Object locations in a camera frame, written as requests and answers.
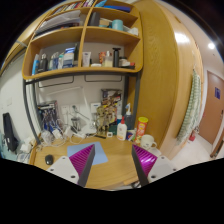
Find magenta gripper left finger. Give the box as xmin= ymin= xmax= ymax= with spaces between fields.
xmin=46 ymin=143 xmax=96 ymax=188

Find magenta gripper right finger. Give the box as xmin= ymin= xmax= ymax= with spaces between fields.
xmin=131 ymin=143 xmax=178 ymax=187

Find light blue mouse pad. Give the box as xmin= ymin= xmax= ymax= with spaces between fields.
xmin=67 ymin=142 xmax=108 ymax=165

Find black computer mouse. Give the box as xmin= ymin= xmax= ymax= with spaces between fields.
xmin=45 ymin=154 xmax=54 ymax=165

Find white ceramic mug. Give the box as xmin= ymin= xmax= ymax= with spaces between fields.
xmin=140 ymin=134 xmax=157 ymax=150

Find white glue bottle red cap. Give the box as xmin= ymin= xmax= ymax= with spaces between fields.
xmin=117 ymin=119 xmax=127 ymax=141

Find yellow red chips can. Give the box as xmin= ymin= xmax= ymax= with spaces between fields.
xmin=135 ymin=117 xmax=148 ymax=144

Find white power adapter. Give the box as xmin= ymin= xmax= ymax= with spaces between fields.
xmin=41 ymin=130 xmax=53 ymax=145

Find figurine stand on desk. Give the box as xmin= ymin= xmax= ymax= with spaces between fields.
xmin=96 ymin=105 xmax=115 ymax=135

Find white spray bottle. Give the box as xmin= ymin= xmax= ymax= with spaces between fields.
xmin=125 ymin=103 xmax=132 ymax=125

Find brown wooden door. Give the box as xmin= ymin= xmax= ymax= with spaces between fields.
xmin=199 ymin=71 xmax=224 ymax=144

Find green striped hanging towel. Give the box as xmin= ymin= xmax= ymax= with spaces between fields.
xmin=177 ymin=71 xmax=201 ymax=144

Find blue bottle on shelf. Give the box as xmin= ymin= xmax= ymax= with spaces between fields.
xmin=32 ymin=54 xmax=39 ymax=75

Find white tube on shelf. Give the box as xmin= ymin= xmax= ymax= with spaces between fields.
xmin=82 ymin=52 xmax=91 ymax=67

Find black tall cylinder bottle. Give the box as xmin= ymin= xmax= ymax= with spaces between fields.
xmin=113 ymin=48 xmax=121 ymax=67

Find teal tape roll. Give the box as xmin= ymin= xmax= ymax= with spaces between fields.
xmin=112 ymin=19 xmax=123 ymax=31

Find wooden wall shelf unit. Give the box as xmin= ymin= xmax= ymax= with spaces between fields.
xmin=22 ymin=0 xmax=143 ymax=80

